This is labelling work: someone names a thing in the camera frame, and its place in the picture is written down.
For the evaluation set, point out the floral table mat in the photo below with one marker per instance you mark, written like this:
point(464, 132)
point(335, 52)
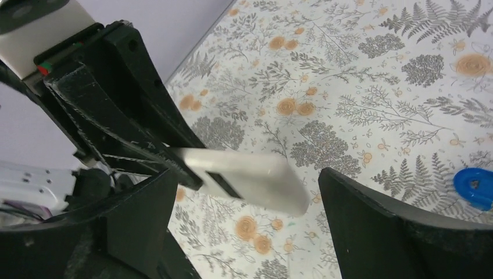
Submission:
point(395, 94)

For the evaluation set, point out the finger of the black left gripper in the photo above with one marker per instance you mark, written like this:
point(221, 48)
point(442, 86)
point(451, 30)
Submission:
point(144, 94)

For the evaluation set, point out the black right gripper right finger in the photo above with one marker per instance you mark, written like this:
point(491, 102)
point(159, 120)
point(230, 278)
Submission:
point(377, 236)

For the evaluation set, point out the white red remote control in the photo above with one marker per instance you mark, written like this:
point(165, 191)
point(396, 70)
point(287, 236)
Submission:
point(266, 180)

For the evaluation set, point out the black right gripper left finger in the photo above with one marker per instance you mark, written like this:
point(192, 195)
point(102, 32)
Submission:
point(125, 235)

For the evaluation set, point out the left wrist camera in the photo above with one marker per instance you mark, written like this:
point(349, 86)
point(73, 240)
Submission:
point(32, 27)

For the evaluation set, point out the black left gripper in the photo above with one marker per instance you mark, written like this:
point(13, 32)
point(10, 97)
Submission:
point(114, 128)

